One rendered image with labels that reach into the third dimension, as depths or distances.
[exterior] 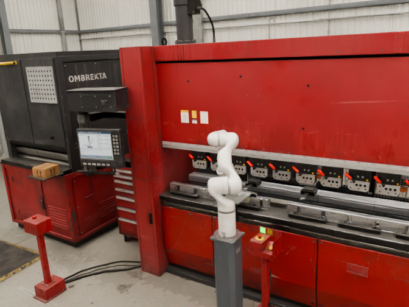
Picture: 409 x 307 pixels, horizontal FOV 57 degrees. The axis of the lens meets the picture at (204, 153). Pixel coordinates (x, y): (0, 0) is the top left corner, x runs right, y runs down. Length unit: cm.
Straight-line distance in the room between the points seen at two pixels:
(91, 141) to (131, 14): 628
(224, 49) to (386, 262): 204
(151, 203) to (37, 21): 715
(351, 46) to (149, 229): 249
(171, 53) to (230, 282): 199
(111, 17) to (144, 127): 672
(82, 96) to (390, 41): 249
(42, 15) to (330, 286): 881
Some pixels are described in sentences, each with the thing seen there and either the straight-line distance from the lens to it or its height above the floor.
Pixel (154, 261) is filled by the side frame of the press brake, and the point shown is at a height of 17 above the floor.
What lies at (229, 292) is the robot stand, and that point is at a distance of 280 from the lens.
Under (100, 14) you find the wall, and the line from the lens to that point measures 1029.
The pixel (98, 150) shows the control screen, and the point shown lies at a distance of 358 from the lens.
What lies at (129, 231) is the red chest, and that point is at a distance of 469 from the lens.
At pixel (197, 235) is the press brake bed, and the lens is 370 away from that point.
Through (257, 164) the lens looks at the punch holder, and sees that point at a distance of 323.
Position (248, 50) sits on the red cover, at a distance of 310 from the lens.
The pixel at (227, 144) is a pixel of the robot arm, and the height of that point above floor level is 159.
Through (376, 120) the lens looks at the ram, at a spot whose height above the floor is 171.
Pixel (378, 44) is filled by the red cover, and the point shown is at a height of 223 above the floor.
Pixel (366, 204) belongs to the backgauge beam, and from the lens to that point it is 337.
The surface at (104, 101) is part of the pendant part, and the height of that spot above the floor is 185.
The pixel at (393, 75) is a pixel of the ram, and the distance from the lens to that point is 285.
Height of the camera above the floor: 224
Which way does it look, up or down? 15 degrees down
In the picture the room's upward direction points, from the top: 3 degrees counter-clockwise
